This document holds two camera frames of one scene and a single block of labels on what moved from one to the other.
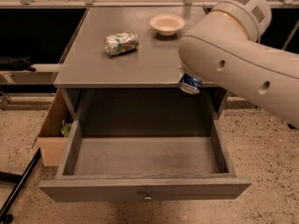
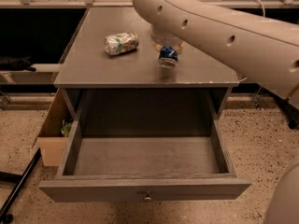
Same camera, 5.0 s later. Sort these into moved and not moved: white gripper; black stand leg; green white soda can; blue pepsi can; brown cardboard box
Moved: blue pepsi can; white gripper
Not moved: green white soda can; brown cardboard box; black stand leg
